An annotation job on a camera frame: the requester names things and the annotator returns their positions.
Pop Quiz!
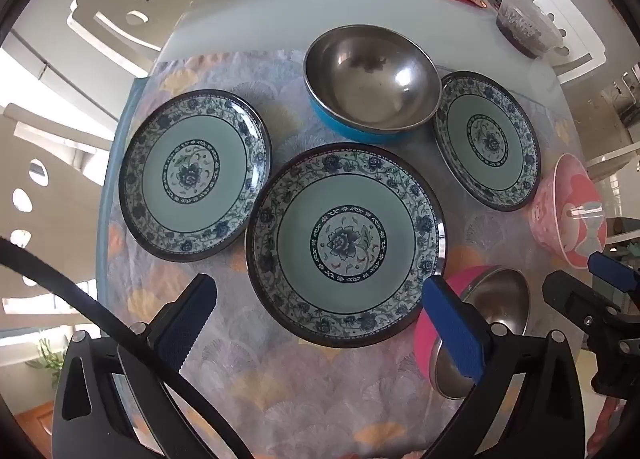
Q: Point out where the green potted plant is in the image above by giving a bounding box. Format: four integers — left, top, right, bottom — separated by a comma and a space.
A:
25, 336, 66, 390

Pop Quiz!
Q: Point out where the blue floral ceramic plate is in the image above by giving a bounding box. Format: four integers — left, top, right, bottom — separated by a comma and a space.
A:
245, 143, 447, 349
119, 89, 272, 262
434, 70, 542, 212

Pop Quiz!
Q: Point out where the blue steel bowl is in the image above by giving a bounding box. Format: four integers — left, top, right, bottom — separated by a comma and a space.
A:
303, 25, 443, 144

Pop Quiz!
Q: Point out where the scallop patterned table mat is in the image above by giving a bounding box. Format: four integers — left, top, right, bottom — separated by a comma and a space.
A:
105, 51, 576, 459

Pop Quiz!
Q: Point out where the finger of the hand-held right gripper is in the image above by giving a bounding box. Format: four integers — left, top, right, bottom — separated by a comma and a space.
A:
589, 251, 640, 292
542, 270, 621, 335

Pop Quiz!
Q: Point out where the pink patterned bowl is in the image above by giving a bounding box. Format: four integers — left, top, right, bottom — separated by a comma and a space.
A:
529, 154, 608, 267

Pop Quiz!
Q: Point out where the pink steel bowl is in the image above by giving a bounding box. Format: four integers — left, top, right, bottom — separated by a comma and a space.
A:
414, 265, 532, 400

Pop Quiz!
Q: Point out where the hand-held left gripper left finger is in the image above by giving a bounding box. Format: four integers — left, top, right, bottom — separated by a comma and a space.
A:
52, 273, 218, 459

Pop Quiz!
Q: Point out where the clear plastic container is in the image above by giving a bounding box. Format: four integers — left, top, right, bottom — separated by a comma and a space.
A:
495, 0, 566, 60

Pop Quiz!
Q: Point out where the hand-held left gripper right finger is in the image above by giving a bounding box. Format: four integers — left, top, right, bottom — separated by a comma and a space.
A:
422, 276, 586, 459

